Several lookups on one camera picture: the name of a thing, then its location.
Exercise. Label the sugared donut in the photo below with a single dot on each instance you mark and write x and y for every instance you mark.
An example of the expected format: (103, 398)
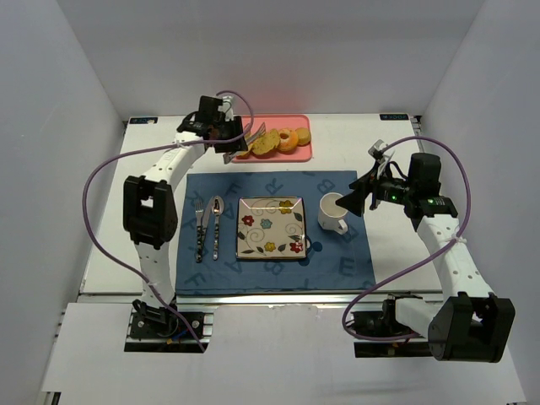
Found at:
(288, 140)

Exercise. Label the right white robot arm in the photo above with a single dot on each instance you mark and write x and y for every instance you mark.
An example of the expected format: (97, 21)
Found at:
(473, 323)

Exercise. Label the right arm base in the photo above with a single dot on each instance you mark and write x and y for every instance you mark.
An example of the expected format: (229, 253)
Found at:
(382, 323)

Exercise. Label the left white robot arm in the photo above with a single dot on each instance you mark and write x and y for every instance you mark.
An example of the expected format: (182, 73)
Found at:
(149, 211)

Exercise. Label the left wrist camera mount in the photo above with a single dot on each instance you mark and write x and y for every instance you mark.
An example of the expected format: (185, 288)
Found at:
(226, 108)

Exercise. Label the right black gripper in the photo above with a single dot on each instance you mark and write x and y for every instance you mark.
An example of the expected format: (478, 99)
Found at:
(367, 192)

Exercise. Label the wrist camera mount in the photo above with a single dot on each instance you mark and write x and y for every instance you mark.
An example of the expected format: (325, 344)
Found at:
(226, 108)
(382, 158)

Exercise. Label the spoon with patterned handle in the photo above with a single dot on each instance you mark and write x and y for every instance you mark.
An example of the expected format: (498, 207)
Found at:
(218, 208)

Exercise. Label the white mug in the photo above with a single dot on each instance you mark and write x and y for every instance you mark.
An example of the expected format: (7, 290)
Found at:
(330, 215)

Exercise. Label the square floral plate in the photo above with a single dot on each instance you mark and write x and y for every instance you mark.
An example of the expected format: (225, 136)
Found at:
(271, 229)

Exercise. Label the fork with patterned handle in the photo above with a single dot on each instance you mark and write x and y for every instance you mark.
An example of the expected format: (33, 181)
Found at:
(199, 212)

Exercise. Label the pink tray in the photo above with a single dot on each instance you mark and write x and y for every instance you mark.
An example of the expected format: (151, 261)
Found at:
(264, 123)

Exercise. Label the small round muffin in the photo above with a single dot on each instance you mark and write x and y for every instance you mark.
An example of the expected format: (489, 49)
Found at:
(304, 135)

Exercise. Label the blue letter placemat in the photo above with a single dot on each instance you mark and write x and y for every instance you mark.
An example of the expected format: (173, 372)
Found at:
(333, 262)

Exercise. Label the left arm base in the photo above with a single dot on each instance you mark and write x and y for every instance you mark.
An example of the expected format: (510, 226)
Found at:
(157, 330)

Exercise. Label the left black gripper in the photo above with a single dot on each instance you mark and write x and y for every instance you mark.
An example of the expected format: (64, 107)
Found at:
(235, 135)

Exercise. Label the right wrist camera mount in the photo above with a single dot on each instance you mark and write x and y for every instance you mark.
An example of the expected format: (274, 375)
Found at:
(382, 158)

